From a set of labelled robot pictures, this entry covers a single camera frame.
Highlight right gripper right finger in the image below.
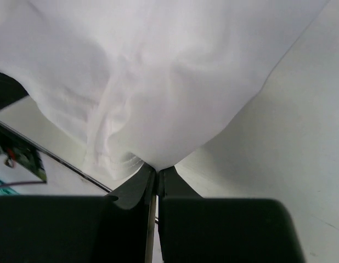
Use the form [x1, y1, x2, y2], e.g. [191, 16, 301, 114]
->
[158, 167, 305, 262]

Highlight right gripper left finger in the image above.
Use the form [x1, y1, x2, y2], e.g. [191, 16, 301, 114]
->
[0, 164, 156, 262]

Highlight white t-shirt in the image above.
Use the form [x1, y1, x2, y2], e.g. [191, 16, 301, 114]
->
[0, 1, 326, 180]

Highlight turquoise t-shirt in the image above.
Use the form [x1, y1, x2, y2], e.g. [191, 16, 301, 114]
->
[0, 180, 18, 196]

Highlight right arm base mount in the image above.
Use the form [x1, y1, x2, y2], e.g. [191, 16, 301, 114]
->
[0, 124, 47, 181]

